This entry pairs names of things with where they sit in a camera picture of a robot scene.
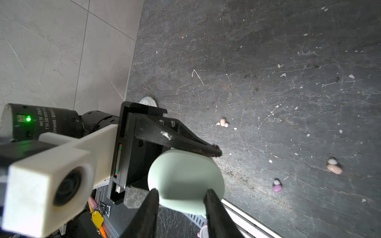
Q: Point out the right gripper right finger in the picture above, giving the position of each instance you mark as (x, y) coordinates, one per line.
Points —
(220, 224)

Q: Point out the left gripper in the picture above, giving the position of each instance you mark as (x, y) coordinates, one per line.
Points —
(140, 127)

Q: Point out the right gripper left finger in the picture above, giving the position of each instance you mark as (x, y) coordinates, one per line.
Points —
(144, 223)

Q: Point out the mint green earbud case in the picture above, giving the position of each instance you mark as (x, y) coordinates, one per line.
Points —
(182, 180)

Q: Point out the purple earbud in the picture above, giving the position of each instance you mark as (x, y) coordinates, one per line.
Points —
(277, 186)

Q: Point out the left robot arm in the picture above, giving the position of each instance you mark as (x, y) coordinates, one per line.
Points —
(21, 126)

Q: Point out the white round clock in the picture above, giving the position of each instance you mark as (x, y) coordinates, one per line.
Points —
(203, 233)

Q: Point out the mint alarm clock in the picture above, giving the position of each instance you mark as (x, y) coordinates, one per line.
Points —
(149, 101)

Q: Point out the pink earbud left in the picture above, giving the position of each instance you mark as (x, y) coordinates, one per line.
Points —
(224, 123)

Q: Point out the pink earbud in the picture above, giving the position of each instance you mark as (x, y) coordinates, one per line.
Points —
(332, 166)
(224, 123)

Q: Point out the pink earbud right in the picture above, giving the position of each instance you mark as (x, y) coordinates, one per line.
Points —
(332, 166)

